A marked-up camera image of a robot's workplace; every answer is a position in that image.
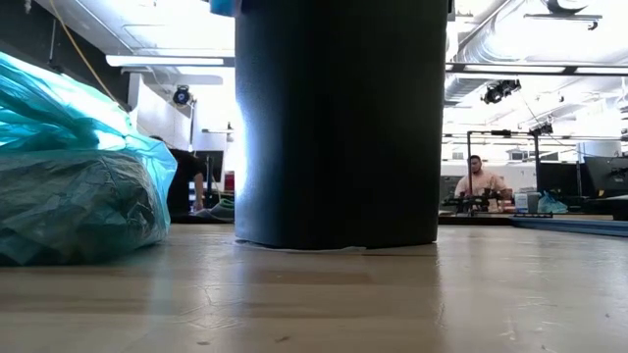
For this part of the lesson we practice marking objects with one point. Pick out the black trash bin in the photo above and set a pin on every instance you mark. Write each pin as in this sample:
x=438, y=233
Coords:
x=343, y=127

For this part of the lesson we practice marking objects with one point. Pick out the teal plastic bin liner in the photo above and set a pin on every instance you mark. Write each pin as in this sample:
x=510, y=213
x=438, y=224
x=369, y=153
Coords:
x=73, y=206

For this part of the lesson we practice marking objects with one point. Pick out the small teal bag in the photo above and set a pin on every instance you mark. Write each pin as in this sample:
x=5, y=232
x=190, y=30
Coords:
x=552, y=205

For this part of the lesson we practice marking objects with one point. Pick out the black computer monitor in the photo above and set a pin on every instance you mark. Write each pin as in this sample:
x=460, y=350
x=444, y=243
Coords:
x=608, y=174
x=213, y=166

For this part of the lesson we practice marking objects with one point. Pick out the person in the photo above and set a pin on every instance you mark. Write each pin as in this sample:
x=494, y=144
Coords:
x=184, y=181
x=481, y=184

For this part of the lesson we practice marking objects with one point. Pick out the black round spotlight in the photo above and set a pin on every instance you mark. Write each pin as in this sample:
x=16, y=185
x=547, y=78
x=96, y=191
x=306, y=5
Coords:
x=181, y=95

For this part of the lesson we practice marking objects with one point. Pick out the ceiling spotlight rig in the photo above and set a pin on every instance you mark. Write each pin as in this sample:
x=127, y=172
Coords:
x=500, y=90

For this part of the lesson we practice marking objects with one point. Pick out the white container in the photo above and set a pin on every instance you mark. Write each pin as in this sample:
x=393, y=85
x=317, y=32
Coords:
x=522, y=202

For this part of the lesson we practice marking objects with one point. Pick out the black overhead rig frame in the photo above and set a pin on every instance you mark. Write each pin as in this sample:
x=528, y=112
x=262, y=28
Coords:
x=500, y=132

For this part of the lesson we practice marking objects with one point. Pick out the silver ventilation duct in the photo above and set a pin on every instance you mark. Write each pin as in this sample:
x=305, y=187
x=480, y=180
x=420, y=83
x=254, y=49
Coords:
x=490, y=39

